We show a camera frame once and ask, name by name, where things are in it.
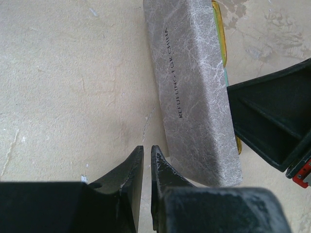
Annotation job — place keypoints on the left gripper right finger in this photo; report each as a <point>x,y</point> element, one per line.
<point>177,206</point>

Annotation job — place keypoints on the grey-brown glasses case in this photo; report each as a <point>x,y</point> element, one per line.
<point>189,73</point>

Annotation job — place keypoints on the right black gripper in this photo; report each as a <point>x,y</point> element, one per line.
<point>272,115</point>

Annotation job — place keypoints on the orange sunglasses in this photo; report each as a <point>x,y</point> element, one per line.
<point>221,35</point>

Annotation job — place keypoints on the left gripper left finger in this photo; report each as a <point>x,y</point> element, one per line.
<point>110,204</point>

